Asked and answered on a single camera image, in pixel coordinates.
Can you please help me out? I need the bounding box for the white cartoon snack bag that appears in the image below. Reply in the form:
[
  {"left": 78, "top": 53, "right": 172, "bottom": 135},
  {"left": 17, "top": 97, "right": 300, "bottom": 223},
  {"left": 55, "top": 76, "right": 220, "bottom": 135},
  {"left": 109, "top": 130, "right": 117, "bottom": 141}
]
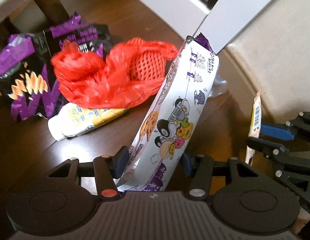
[{"left": 116, "top": 34, "right": 220, "bottom": 192}]

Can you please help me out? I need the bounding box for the purple Lays chip bag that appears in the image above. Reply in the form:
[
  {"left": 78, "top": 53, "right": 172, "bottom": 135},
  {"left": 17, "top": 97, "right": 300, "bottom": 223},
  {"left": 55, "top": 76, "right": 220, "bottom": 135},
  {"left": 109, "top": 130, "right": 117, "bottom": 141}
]
[{"left": 0, "top": 14, "right": 112, "bottom": 121}]

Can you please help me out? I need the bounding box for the small white barcode wrapper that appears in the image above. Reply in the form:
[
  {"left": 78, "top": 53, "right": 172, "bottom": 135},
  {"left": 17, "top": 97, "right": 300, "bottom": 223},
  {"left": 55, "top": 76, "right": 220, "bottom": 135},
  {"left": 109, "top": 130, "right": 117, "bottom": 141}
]
[{"left": 245, "top": 92, "right": 262, "bottom": 165}]

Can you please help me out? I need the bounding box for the white yellow plastic bottle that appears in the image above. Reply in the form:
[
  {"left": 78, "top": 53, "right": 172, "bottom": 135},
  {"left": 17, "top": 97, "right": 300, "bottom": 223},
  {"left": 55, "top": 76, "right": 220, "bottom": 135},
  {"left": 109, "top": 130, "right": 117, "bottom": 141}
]
[{"left": 48, "top": 103, "right": 128, "bottom": 141}]

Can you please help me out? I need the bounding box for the red foam fruit net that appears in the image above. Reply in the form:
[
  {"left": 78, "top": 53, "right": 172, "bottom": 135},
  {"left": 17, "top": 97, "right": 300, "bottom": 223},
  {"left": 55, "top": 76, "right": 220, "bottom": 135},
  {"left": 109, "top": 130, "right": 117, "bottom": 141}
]
[{"left": 129, "top": 51, "right": 166, "bottom": 81}]

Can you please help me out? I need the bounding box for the red plastic bag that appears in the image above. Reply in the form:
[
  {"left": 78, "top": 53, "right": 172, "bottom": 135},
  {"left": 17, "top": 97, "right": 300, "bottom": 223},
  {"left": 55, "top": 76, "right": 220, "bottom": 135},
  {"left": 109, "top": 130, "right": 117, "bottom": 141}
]
[{"left": 51, "top": 37, "right": 178, "bottom": 109}]

